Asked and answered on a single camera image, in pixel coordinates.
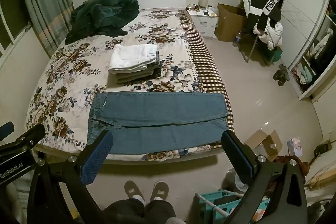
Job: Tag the small open cardboard box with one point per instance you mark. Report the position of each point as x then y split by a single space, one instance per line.
257 140

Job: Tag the white nightstand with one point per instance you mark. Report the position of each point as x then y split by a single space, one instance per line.
207 27

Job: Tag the plastic water bottle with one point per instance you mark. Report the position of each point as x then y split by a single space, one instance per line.
236 40

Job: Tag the dark green blanket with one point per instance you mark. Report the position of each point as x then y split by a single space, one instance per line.
105 16

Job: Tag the person's right grey slipper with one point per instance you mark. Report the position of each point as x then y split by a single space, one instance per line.
160 190

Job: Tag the metal chair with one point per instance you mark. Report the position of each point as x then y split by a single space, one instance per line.
252 48

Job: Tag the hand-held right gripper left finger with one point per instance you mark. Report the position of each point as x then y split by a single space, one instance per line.
97 158

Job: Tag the folded white pants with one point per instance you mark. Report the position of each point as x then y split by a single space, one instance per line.
131 56

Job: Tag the orange-brown cloth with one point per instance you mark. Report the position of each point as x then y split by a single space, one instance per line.
302 165

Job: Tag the folded grey pants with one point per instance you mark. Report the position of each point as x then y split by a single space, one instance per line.
139 76

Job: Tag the white framed window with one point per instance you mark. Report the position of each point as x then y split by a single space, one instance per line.
10 24

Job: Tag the person's right leg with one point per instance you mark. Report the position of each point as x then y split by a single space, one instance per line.
160 211

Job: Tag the person's grey slipper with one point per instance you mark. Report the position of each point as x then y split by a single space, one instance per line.
160 190
132 190

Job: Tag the person's left grey slipper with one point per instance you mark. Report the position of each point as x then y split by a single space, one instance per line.
132 190

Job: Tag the black and white jacket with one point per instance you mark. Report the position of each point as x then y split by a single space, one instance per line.
262 3

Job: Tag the pink printed packet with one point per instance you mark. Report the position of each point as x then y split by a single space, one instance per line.
294 146

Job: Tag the grey-green curtain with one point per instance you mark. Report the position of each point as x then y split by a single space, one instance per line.
44 3

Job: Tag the black phone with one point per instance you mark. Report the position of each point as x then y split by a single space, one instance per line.
205 13

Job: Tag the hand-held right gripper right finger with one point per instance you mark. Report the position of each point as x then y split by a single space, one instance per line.
237 158

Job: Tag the person's left leg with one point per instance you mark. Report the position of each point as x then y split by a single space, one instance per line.
123 212

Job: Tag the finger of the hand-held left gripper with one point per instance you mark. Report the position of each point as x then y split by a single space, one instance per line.
29 137
6 130

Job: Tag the teal folded cloth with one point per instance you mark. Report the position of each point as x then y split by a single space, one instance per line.
305 74

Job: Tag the white wardrobe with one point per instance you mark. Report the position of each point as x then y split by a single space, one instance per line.
302 3

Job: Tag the beige table lamp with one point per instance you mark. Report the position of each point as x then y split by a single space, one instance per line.
203 1

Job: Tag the teal storage box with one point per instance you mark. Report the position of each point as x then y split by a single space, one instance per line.
277 54

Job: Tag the large brown cardboard box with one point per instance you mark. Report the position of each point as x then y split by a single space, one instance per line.
228 24

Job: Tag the blue jeans pants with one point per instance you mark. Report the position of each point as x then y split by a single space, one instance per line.
157 113

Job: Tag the person's leg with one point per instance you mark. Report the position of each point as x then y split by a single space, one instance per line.
160 211
123 212

